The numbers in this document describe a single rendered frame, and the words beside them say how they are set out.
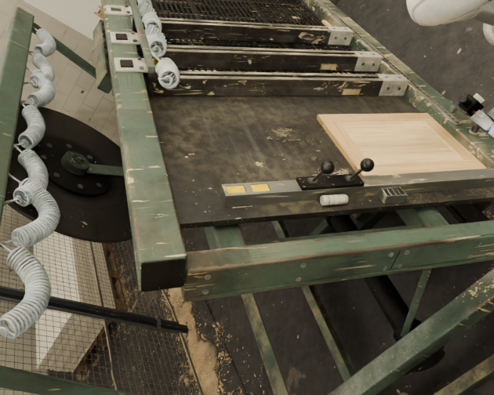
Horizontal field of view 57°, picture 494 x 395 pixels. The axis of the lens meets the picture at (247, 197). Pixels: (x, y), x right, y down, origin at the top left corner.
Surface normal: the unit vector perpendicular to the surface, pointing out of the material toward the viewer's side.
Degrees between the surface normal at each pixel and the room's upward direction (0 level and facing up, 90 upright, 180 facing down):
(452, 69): 0
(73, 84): 90
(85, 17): 90
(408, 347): 0
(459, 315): 0
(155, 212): 59
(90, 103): 90
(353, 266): 90
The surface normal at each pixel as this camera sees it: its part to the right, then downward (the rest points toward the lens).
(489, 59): -0.74, -0.33
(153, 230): 0.15, -0.76
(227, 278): 0.27, 0.65
